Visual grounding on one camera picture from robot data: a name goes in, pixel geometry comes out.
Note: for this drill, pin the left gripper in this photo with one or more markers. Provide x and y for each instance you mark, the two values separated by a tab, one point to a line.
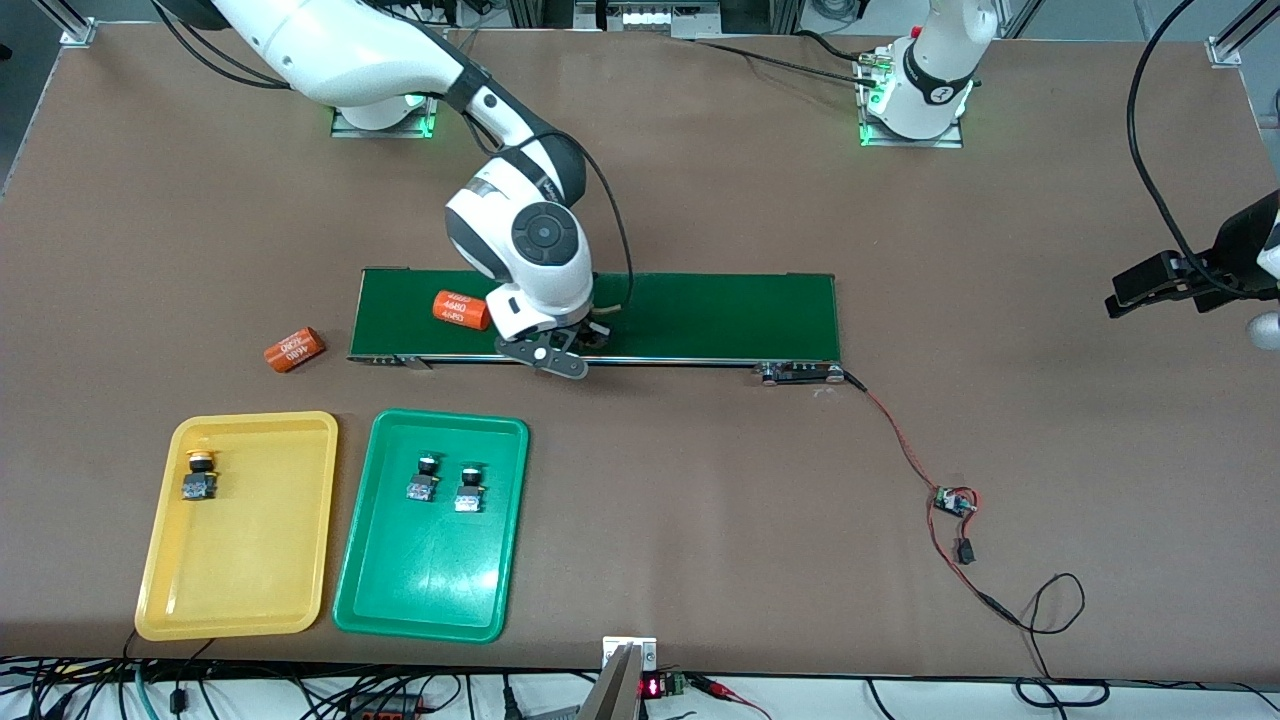
1232	252

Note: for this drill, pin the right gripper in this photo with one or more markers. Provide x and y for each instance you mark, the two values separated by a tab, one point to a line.
596	331

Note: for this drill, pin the orange cylinder marked 4680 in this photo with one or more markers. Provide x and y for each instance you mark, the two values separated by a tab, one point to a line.
295	350
458	309

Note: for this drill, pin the green push button switch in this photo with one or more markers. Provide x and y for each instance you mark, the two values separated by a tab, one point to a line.
422	488
467	498

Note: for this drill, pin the yellow push button switch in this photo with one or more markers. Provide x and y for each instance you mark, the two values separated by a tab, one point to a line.
199	485

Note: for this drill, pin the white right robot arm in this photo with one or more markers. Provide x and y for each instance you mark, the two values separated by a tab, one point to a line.
530	250

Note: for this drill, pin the green conveyor belt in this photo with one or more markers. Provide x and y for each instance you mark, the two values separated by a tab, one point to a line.
730	315

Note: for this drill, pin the small green circuit board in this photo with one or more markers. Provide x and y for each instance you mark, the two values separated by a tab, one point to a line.
952	501

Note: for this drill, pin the green plastic tray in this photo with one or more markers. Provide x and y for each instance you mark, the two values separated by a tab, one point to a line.
430	580

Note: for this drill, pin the silver control box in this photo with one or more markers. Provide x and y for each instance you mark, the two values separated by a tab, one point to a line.
650	18

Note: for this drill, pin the red LED display module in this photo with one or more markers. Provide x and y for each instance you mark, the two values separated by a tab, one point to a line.
652	686

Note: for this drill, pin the red clip lead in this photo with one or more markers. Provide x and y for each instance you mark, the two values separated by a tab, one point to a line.
720	688

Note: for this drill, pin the yellow plastic tray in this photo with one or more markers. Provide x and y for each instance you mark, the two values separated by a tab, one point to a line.
240	560

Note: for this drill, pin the orange black terminal block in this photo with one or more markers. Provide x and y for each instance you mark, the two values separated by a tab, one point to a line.
385	712

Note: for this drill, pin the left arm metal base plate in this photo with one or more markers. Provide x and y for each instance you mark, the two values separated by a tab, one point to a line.
955	140

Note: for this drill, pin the aluminium frame profile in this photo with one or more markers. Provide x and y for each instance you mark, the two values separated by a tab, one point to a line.
1235	45
70	25

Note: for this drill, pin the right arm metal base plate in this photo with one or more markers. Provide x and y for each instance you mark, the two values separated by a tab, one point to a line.
425	125

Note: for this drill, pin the small aluminium bracket plate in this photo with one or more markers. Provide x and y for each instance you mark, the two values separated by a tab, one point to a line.
640	645

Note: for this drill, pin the small black inline switch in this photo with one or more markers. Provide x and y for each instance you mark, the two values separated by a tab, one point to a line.
966	551

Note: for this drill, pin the grey metal mount post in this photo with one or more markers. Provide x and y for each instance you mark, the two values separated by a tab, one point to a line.
615	690

